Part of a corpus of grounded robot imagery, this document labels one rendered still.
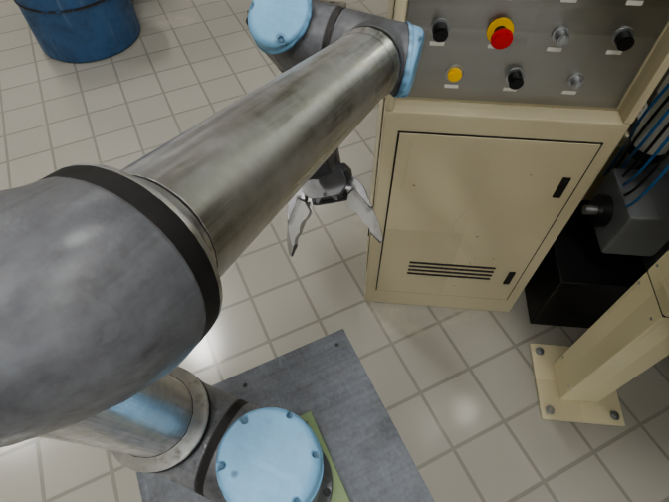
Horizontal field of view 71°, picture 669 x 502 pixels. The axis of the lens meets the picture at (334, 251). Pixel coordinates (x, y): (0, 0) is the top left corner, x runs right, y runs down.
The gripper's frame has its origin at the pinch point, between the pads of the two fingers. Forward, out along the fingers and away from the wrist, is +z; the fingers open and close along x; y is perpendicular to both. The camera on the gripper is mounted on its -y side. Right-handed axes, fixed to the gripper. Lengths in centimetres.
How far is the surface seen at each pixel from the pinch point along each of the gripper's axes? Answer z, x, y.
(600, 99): -26, -56, 43
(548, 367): 49, -48, 103
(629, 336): 32, -61, 61
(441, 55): -38, -23, 30
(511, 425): 64, -31, 90
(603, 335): 33, -58, 73
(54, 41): -140, 171, 149
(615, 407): 64, -66, 99
